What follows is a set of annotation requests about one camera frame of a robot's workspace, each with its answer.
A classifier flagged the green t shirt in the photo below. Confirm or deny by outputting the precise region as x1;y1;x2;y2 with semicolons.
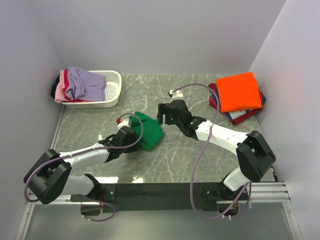
129;111;164;151

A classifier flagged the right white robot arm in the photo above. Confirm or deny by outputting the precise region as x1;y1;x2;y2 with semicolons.
157;99;276;200

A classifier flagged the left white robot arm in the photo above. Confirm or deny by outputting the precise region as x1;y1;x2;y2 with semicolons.
23;126;141;205

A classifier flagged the dark red folded t shirt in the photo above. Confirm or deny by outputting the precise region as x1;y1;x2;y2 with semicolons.
208;83;263;126

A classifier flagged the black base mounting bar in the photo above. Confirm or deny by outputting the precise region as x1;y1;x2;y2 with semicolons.
87;182;227;211

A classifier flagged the white folded t shirt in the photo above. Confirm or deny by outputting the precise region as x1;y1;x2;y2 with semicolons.
229;110;247;120

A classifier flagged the white plastic laundry basket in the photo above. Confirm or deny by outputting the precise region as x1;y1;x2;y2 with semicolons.
61;70;122;109

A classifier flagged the orange folded t shirt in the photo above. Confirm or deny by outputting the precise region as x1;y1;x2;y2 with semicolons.
215;72;262;113

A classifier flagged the lilac t shirt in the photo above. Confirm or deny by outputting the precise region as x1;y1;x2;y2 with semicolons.
63;66;106;102

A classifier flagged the pink t shirt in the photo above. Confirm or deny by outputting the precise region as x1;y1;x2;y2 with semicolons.
54;70;67;104

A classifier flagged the magenta t shirt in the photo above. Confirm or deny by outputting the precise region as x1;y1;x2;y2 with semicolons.
63;66;95;103

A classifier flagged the black t shirt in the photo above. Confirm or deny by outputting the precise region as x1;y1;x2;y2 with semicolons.
50;74;60;99

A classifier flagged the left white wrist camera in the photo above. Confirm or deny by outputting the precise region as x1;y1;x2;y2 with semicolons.
116;117;131;130

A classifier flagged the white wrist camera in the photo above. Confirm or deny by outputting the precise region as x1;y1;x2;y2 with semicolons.
168;90;184;99
116;117;131;130

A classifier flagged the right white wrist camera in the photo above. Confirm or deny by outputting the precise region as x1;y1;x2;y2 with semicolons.
168;90;184;99

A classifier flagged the aluminium rail frame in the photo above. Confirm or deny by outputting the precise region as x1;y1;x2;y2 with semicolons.
13;109;305;240

